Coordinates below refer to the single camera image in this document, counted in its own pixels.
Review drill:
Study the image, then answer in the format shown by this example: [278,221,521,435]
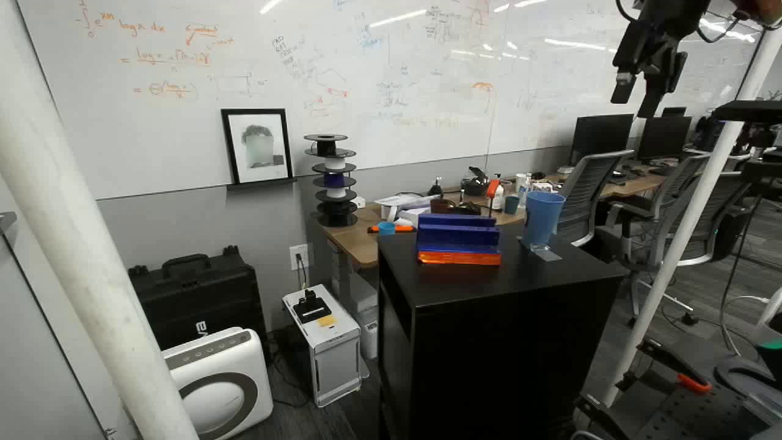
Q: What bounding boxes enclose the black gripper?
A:
[608,0,714,119]

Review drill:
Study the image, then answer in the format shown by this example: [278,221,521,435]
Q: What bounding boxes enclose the large blue cup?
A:
[524,189,567,249]

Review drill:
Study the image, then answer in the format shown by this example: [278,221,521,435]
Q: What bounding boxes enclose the black computer monitor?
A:
[569,112,636,166]
[636,115,695,165]

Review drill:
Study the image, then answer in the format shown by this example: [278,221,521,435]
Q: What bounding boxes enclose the grey mesh office chair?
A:
[558,146,639,251]

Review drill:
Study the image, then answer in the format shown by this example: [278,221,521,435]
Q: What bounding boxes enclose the dark office chair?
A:
[625,150,749,327]

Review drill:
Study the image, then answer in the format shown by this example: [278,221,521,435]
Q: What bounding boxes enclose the thin white pole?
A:
[601,22,782,412]

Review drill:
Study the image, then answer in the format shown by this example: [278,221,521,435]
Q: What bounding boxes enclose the orange bottle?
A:
[485,173,508,209]

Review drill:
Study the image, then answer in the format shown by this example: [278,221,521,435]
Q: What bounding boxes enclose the grey flat plate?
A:
[521,239,565,264]

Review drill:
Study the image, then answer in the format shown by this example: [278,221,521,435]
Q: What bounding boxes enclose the blue tool rack orange base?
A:
[415,214,504,270]

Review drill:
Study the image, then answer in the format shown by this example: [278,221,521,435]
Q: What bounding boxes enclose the orange flat level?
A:
[365,223,418,238]

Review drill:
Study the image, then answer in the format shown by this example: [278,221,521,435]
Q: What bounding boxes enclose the whiteboard with writing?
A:
[14,0,782,204]

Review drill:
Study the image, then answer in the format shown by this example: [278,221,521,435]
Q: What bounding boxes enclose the black table cabinet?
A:
[374,228,631,440]

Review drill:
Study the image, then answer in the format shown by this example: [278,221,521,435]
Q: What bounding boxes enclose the wooden desk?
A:
[317,172,668,273]

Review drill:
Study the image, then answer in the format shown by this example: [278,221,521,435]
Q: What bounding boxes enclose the stack of filament spools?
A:
[304,132,361,229]

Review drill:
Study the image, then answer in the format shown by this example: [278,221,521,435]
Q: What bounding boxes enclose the black perforated breadboard table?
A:
[569,325,782,440]

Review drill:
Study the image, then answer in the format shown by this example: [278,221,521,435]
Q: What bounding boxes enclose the black framed picture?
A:
[221,106,295,189]

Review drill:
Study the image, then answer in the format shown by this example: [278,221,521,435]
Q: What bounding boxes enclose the white box unit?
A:
[281,283,367,412]

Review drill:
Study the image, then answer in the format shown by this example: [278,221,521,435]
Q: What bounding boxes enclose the black hard case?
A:
[127,245,268,352]

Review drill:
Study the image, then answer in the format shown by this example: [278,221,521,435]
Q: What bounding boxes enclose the white air purifier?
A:
[160,325,276,440]

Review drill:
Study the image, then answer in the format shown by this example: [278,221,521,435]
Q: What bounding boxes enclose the thick white pole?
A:
[0,0,204,440]

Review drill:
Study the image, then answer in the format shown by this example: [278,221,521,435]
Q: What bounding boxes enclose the orange handled tool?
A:
[642,341,717,399]

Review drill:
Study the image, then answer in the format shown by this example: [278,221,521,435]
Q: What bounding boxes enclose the white wall outlet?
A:
[289,242,312,273]

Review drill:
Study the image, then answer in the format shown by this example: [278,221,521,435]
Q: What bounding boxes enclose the black device with cable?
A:
[292,286,336,325]

